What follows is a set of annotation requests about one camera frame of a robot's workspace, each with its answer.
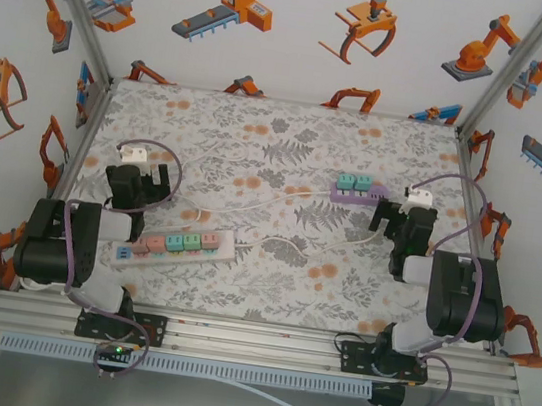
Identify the purple power strip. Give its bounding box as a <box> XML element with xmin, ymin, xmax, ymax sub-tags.
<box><xmin>327</xmin><ymin>174</ymin><xmax>392</xmax><ymax>211</ymax></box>

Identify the teal USB charger plug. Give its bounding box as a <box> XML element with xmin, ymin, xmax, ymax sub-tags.
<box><xmin>164</xmin><ymin>232</ymin><xmax>186</xmax><ymax>255</ymax></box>
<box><xmin>352</xmin><ymin>173</ymin><xmax>375</xmax><ymax>195</ymax></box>
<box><xmin>335</xmin><ymin>172</ymin><xmax>357</xmax><ymax>194</ymax></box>

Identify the green USB charger plug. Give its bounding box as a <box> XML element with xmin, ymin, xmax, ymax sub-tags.
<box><xmin>181</xmin><ymin>231</ymin><xmax>203</xmax><ymax>256</ymax></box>

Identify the white power strip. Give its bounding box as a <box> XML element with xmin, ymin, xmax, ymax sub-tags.
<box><xmin>109</xmin><ymin>214</ymin><xmax>240</xmax><ymax>287</ymax></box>

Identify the floral table cloth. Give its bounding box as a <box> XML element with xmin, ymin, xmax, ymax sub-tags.
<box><xmin>39</xmin><ymin>69</ymin><xmax>519</xmax><ymax>355</ymax></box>

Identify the small circuit board green LED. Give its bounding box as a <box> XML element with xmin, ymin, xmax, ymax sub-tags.
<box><xmin>95</xmin><ymin>339</ymin><xmax>136</xmax><ymax>364</ymax></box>

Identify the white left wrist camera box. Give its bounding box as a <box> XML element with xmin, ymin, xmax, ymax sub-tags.
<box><xmin>114</xmin><ymin>140</ymin><xmax>152</xmax><ymax>170</ymax></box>

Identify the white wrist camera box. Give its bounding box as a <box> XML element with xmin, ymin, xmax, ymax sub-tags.
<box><xmin>114</xmin><ymin>140</ymin><xmax>152</xmax><ymax>170</ymax></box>
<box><xmin>401</xmin><ymin>182</ymin><xmax>435</xmax><ymax>212</ymax></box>

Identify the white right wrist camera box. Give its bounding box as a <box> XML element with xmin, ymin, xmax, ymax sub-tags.
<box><xmin>401</xmin><ymin>182</ymin><xmax>435</xmax><ymax>212</ymax></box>

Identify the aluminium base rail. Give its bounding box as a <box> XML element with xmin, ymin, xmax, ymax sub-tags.
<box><xmin>0</xmin><ymin>283</ymin><xmax>526</xmax><ymax>403</ymax></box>

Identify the aluminium frame post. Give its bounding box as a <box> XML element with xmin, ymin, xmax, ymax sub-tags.
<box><xmin>16</xmin><ymin>0</ymin><xmax>128</xmax><ymax>87</ymax></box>
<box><xmin>454</xmin><ymin>0</ymin><xmax>542</xmax><ymax>147</ymax></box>

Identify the grey slotted cable duct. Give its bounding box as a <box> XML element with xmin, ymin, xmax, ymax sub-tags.
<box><xmin>0</xmin><ymin>330</ymin><xmax>376</xmax><ymax>402</ymax></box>

